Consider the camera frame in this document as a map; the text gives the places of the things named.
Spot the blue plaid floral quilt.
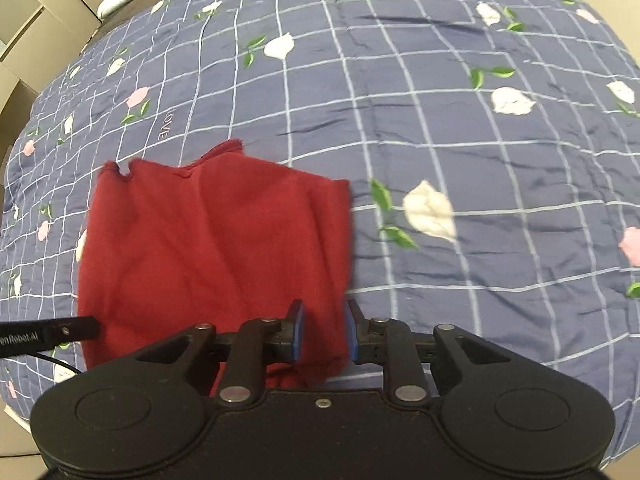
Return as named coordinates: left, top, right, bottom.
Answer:
left=1, top=0, right=639, bottom=460

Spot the beige built-in wardrobe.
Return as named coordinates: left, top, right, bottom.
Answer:
left=1, top=0, right=103, bottom=154

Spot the red long-sleeve sweater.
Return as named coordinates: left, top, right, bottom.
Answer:
left=78, top=140, right=352, bottom=388

